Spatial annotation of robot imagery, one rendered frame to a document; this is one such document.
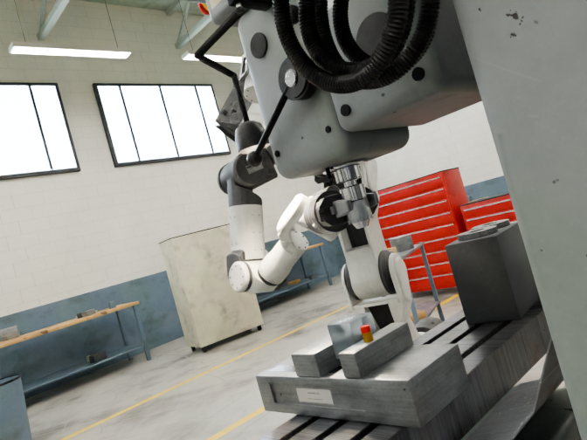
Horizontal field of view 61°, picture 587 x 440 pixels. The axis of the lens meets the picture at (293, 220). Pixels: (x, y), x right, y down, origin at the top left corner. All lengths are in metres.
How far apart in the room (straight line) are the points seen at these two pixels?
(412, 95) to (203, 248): 6.43
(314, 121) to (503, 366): 0.57
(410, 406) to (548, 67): 0.47
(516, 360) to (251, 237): 0.67
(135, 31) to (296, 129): 9.69
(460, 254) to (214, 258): 6.06
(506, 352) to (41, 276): 7.78
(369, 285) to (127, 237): 7.57
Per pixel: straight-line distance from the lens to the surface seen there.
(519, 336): 1.11
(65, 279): 8.50
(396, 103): 0.72
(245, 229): 1.29
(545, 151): 0.52
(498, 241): 1.15
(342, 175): 0.91
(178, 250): 6.91
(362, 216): 0.90
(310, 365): 0.86
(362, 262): 1.59
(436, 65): 0.69
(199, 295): 6.96
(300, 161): 0.87
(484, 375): 0.98
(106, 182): 9.04
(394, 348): 0.86
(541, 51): 0.52
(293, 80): 0.82
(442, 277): 6.33
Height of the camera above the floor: 1.21
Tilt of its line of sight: 2 degrees up
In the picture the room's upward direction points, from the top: 16 degrees counter-clockwise
